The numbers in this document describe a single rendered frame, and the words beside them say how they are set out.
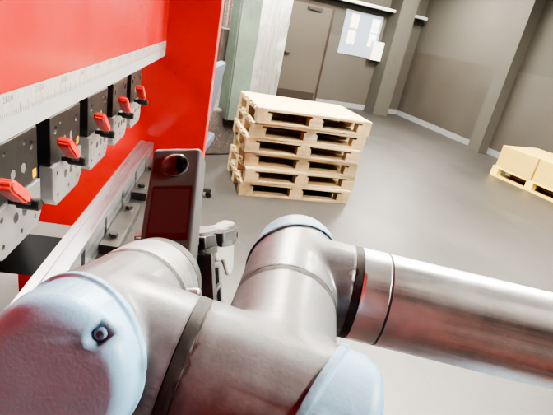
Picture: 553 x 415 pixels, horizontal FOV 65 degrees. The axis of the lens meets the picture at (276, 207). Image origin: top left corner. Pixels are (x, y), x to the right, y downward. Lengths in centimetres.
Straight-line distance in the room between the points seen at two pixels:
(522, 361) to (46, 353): 31
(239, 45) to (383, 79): 652
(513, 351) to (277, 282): 18
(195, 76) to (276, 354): 183
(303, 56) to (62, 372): 1036
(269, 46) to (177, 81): 521
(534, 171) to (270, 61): 431
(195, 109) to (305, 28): 853
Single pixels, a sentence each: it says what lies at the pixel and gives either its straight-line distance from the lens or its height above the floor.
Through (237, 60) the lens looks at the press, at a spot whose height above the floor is 112.
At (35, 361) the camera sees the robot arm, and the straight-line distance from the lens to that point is 22.
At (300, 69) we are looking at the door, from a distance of 1053.
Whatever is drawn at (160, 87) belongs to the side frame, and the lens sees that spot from 204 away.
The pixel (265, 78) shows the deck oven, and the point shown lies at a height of 74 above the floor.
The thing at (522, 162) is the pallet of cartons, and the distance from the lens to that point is 753.
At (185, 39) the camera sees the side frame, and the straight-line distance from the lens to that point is 200.
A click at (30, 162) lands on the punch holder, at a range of 76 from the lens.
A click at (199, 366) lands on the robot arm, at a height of 139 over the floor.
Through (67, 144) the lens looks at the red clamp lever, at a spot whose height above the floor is 131.
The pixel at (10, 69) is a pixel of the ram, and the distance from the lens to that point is 69.
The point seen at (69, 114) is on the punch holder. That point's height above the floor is 133.
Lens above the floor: 155
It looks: 22 degrees down
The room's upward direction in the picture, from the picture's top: 12 degrees clockwise
